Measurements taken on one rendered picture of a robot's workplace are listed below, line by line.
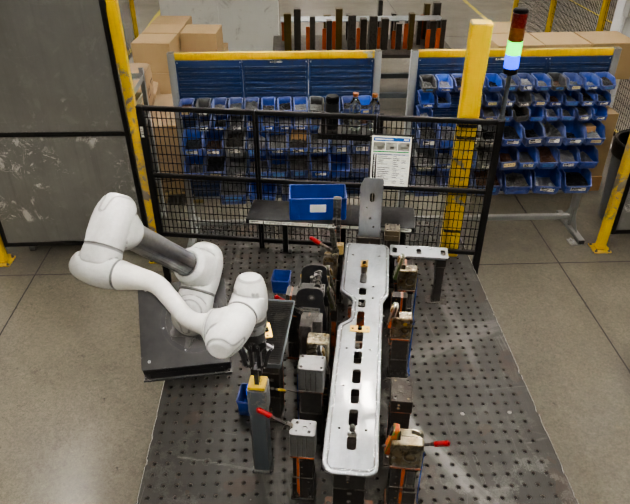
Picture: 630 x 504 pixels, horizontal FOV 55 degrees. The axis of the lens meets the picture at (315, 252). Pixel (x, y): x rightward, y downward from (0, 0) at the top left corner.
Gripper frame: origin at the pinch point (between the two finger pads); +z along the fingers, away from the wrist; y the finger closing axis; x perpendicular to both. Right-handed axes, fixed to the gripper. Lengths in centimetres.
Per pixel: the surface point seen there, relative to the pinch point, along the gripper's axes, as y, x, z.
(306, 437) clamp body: 18.5, -13.4, 13.9
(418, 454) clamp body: 56, -14, 17
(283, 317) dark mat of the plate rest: 3.8, 34.2, 3.0
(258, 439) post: -0.6, -2.9, 30.2
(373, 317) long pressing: 39, 57, 19
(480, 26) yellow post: 81, 154, -80
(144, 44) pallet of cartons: -200, 450, 15
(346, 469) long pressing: 32.5, -20.5, 19.1
